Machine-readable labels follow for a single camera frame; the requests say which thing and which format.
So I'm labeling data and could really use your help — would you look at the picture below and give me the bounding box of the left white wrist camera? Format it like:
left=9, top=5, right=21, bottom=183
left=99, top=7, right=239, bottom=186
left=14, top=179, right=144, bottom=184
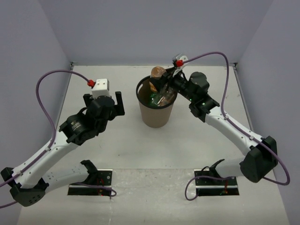
left=92, top=78, right=111, bottom=99

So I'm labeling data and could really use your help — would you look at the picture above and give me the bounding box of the clear plastic bottle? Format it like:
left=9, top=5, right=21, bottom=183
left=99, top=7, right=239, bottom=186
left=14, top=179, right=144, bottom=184
left=155, top=89, right=175, bottom=107

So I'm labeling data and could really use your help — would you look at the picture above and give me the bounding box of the orange bottle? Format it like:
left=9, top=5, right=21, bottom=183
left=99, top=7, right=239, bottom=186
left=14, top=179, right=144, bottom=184
left=149, top=66, right=166, bottom=92

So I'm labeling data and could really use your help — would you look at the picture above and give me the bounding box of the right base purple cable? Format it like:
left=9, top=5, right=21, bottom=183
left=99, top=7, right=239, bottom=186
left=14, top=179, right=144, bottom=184
left=184, top=176, right=225, bottom=201

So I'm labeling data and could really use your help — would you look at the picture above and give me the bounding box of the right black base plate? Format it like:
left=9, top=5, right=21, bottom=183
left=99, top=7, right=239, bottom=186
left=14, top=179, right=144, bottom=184
left=195, top=178, right=239, bottom=196

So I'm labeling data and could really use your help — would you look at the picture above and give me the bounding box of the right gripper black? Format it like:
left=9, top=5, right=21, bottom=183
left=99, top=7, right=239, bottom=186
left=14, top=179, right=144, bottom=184
left=150, top=66, right=196, bottom=102

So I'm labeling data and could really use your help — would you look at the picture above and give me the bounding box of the brown cardboard bin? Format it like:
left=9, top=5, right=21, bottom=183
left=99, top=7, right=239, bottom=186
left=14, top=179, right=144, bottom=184
left=135, top=76, right=177, bottom=128

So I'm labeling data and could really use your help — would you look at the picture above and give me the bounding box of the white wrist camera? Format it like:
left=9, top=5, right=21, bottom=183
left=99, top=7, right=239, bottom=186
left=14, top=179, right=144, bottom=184
left=172, top=53, right=188, bottom=77
left=92, top=78, right=111, bottom=99

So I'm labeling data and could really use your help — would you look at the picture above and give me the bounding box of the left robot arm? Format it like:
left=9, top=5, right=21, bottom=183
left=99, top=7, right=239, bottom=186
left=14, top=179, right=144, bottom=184
left=0, top=91, right=125, bottom=207

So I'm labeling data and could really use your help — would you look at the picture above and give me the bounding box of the green bottle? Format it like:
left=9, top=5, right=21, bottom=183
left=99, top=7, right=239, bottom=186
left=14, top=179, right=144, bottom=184
left=149, top=92, right=157, bottom=106

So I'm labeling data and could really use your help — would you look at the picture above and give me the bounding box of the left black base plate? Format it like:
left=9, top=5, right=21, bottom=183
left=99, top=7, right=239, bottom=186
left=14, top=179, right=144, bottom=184
left=67, top=169, right=114, bottom=197

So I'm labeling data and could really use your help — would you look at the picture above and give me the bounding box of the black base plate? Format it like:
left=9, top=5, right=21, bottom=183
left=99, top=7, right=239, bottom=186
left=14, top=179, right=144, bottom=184
left=195, top=178, right=239, bottom=196
left=67, top=169, right=114, bottom=197

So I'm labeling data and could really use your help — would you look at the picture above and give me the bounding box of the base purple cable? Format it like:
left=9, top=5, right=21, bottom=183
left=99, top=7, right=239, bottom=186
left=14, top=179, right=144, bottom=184
left=70, top=182, right=117, bottom=197
left=184, top=176, right=225, bottom=201

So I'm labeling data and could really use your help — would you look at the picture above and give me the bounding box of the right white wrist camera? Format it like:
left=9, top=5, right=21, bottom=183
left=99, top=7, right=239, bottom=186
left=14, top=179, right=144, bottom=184
left=172, top=53, right=188, bottom=77

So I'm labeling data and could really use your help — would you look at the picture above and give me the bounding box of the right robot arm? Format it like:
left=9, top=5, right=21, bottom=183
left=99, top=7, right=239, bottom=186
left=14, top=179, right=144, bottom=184
left=150, top=68, right=278, bottom=184

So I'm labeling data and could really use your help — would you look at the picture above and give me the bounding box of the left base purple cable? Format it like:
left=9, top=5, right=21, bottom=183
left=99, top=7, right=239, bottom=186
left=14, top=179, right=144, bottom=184
left=70, top=182, right=117, bottom=197

